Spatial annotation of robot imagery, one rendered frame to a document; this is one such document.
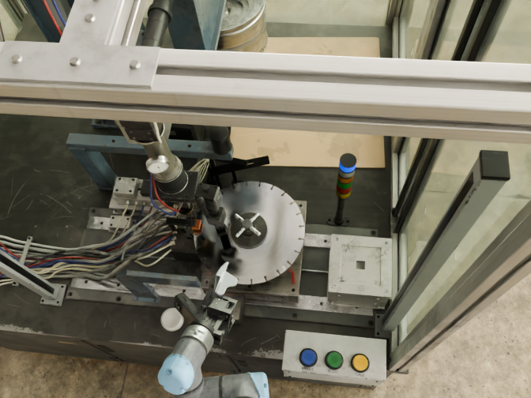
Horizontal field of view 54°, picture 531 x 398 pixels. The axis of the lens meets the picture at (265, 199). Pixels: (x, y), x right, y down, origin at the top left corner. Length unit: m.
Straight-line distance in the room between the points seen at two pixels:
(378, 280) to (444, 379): 0.99
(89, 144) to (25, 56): 1.22
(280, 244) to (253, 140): 0.53
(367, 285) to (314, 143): 0.61
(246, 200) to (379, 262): 0.44
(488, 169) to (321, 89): 0.38
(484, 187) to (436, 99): 0.36
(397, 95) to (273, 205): 1.19
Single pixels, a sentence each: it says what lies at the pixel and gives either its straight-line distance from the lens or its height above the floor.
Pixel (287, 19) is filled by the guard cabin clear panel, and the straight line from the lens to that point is 2.34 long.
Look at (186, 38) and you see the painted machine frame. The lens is 1.35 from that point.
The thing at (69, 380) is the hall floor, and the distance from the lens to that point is 2.60.
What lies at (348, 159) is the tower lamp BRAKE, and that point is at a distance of 1.41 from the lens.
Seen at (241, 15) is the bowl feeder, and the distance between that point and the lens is 1.92.
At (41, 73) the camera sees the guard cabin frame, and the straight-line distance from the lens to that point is 0.47.
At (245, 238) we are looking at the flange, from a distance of 1.53.
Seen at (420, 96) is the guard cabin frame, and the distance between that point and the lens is 0.42.
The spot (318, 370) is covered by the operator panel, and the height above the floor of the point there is 0.90.
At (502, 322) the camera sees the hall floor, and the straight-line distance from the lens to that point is 2.59.
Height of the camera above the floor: 2.37
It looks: 64 degrees down
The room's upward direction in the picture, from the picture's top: 9 degrees counter-clockwise
